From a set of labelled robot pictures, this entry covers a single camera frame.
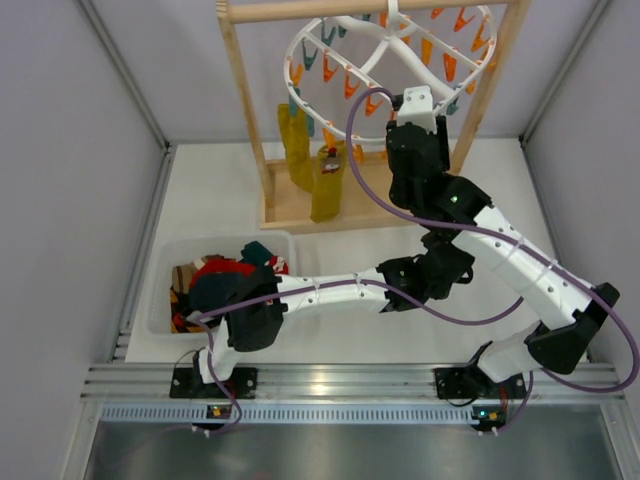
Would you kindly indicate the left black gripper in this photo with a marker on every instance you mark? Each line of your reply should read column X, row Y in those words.
column 451, row 253

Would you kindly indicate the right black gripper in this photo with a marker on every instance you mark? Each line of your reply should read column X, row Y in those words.
column 417, row 145

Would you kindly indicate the white clip hanger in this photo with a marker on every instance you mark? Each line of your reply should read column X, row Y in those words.
column 437, row 56

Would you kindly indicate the red sock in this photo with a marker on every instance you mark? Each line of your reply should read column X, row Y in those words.
column 279, row 265
column 221, row 266

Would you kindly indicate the dark patterned sock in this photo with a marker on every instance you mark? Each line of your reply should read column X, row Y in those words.
column 211, row 291

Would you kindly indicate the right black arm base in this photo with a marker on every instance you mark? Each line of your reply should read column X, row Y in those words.
column 455, row 385

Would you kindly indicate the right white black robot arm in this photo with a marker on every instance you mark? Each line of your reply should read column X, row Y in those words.
column 464, row 225

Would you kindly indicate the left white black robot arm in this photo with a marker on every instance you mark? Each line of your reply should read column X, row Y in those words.
column 262, row 304

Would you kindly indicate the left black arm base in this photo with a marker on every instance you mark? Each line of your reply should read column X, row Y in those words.
column 186, row 383

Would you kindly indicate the wooden hanger stand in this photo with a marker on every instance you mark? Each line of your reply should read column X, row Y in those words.
column 287, row 207

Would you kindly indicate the mustard yellow sock right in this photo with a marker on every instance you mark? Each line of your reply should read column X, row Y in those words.
column 327, row 191

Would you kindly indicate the mustard yellow sock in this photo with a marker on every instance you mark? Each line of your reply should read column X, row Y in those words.
column 327, row 191
column 296, row 143

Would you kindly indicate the mustard yellow sock left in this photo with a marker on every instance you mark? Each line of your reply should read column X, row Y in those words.
column 296, row 143

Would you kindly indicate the green christmas sock in bin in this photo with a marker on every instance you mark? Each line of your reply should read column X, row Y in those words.
column 255, row 253

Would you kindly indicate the translucent plastic bin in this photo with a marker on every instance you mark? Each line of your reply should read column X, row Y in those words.
column 181, row 250

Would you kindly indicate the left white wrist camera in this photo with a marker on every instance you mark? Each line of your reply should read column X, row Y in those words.
column 414, row 111

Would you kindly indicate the aluminium rail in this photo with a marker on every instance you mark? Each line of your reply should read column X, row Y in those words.
column 336, row 384

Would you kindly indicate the perforated cable duct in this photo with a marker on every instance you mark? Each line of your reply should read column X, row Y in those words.
column 252, row 413

